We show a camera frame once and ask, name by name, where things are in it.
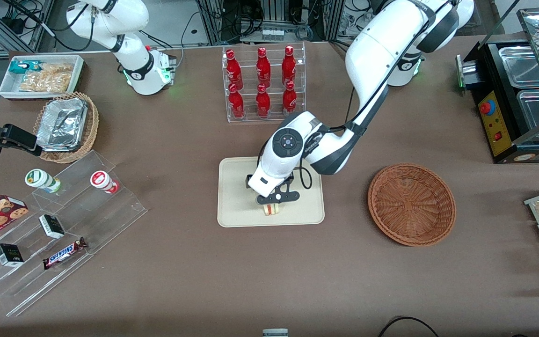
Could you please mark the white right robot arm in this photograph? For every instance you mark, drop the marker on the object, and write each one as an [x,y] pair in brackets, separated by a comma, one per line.
[129,47]

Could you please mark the stack of foil trays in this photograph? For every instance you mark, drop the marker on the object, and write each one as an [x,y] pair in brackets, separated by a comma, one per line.
[61,124]

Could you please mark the grey power strip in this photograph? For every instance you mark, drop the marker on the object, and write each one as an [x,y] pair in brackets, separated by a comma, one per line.
[273,34]

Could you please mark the oval wicker basket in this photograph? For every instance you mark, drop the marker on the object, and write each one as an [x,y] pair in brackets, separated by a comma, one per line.
[92,121]

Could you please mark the clear bag of chips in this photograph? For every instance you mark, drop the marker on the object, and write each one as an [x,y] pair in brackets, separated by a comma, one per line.
[49,78]

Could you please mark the clear acrylic stepped stand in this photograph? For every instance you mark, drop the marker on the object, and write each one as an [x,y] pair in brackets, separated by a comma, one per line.
[87,220]

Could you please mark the round brown wicker basket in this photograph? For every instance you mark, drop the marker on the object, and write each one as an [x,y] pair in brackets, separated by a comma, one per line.
[410,206]

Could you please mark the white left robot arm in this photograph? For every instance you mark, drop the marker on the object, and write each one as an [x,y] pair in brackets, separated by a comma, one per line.
[377,56]

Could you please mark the grey device at table edge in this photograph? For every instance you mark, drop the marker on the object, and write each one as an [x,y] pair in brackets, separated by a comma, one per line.
[275,333]

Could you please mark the red lidded yogurt cup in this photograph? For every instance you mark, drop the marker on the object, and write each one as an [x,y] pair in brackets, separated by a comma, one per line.
[101,180]

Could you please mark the green snack packet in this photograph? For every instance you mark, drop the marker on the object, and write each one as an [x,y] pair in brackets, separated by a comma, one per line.
[21,67]

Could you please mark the aluminium frame rack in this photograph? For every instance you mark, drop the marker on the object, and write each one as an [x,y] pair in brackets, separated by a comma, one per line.
[274,11]

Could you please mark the red cola bottle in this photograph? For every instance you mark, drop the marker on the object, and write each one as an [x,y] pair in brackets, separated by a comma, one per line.
[234,70]
[263,103]
[263,68]
[289,99]
[288,65]
[236,104]

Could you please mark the small black box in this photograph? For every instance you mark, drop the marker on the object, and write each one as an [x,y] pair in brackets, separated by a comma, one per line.
[9,255]
[52,226]

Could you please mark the triangular sandwich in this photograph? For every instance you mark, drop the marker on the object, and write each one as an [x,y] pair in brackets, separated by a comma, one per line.
[272,210]

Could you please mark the white rectangular bin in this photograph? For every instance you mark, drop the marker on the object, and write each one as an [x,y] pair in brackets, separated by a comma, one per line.
[10,86]

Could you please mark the snickers chocolate bar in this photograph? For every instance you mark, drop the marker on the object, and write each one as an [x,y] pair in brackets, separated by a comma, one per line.
[63,252]

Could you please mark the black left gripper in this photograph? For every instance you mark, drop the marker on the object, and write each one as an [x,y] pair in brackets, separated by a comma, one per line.
[248,180]

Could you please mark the beige rectangular tray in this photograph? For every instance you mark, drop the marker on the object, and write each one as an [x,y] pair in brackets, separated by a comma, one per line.
[236,208]

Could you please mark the black food warmer machine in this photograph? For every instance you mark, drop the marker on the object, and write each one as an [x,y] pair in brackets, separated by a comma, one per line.
[496,126]

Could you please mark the green lidded yogurt cup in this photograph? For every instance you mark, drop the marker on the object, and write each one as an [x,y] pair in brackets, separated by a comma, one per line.
[40,179]

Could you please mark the clear acrylic bottle rack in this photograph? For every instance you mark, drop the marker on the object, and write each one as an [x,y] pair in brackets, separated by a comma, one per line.
[251,114]

